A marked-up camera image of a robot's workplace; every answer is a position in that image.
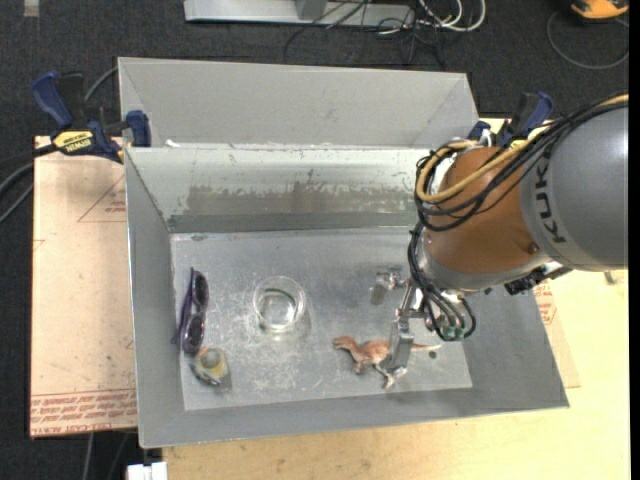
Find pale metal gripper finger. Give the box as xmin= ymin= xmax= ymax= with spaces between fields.
xmin=386 ymin=317 xmax=416 ymax=375
xmin=370 ymin=266 xmax=407 ymax=306

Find brown toy dinosaur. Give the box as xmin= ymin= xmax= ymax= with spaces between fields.
xmin=332 ymin=335 xmax=444 ymax=391

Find grey metal bin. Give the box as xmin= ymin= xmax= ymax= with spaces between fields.
xmin=117 ymin=56 xmax=571 ymax=450

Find clear glass cup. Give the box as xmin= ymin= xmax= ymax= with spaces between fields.
xmin=252 ymin=275 xmax=308 ymax=334

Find purple sunglasses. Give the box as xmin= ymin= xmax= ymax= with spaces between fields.
xmin=170 ymin=266 xmax=211 ymax=356

